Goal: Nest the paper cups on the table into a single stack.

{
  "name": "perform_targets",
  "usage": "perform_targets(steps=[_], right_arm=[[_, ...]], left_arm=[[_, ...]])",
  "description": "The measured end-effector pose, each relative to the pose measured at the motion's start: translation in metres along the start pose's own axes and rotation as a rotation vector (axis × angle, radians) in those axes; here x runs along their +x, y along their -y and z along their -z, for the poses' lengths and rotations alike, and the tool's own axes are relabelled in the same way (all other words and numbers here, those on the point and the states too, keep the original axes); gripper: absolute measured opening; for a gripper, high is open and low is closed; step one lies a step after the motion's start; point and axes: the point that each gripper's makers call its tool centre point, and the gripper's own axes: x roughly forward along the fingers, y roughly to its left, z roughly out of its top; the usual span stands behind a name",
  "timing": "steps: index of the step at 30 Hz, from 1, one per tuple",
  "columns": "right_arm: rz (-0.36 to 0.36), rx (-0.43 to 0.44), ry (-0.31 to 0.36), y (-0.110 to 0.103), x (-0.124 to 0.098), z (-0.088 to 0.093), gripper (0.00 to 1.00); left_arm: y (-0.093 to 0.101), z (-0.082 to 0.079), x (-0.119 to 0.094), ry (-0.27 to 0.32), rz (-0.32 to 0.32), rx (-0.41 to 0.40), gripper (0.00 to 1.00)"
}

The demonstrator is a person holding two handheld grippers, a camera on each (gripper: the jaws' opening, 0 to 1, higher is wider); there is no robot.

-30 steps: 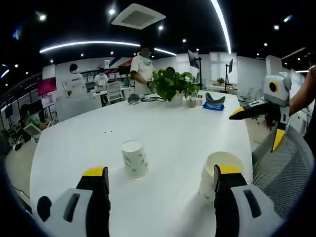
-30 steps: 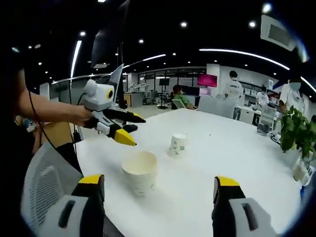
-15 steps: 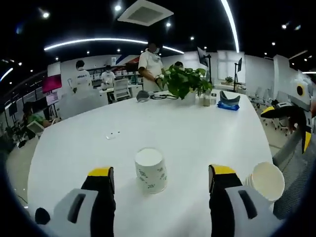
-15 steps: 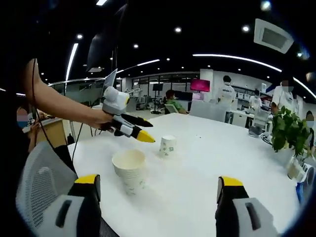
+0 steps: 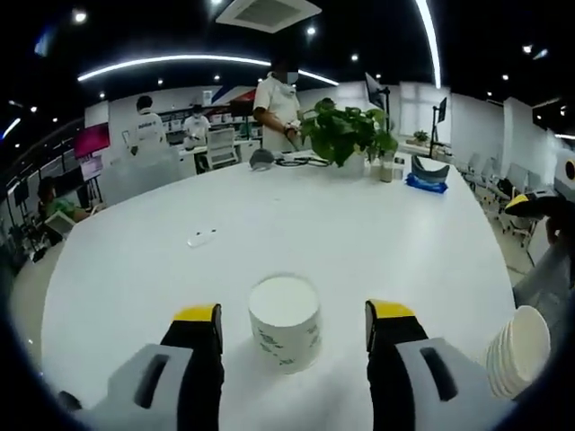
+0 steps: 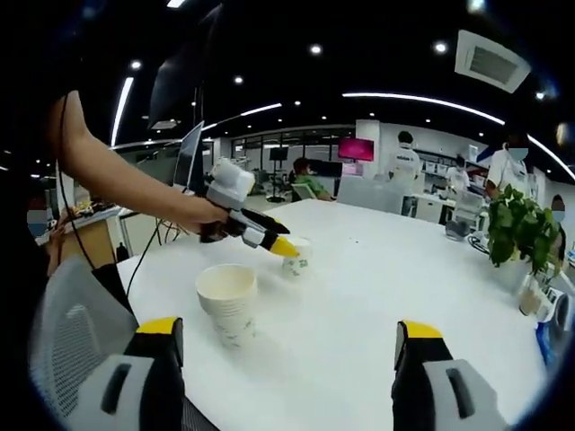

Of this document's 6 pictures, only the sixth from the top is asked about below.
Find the glass jar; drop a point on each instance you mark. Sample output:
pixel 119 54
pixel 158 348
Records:
pixel 529 301

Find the dark monitor on pole stand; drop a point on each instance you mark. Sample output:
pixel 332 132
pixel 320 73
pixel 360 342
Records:
pixel 179 81

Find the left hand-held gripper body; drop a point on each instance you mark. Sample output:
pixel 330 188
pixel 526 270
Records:
pixel 231 184

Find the grey curved device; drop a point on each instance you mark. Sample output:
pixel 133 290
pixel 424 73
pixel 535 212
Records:
pixel 561 314

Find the dark grey pouch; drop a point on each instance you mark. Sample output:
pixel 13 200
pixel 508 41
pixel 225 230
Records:
pixel 457 230

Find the green potted plant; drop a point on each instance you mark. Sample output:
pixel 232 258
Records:
pixel 516 224

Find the green patterned paper cup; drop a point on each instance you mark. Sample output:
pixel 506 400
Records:
pixel 298 267

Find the person's left hand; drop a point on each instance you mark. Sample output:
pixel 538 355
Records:
pixel 204 215

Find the grey mesh office chair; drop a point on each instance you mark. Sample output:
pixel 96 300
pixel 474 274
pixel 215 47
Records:
pixel 76 314

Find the group of white paper cups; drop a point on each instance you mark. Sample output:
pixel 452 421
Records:
pixel 224 287

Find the wooden side desk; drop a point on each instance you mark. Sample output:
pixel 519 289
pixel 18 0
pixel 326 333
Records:
pixel 96 238

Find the white translucent chair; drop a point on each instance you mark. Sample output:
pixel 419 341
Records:
pixel 368 195

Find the pink screen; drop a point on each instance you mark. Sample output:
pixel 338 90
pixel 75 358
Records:
pixel 356 149

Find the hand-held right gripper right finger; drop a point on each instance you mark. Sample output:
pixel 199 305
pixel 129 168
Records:
pixel 427 390

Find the white table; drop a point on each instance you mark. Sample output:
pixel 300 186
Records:
pixel 359 278

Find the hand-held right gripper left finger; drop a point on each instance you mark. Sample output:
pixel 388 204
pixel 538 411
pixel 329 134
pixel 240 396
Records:
pixel 148 386

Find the curved ceiling light strip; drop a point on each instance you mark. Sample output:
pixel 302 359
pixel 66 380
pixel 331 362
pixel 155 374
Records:
pixel 550 152
pixel 422 99

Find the ceiling air vent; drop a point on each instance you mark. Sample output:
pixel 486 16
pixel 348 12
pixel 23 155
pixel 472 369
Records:
pixel 492 60

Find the blue flat pack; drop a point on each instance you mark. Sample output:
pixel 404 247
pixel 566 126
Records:
pixel 545 341

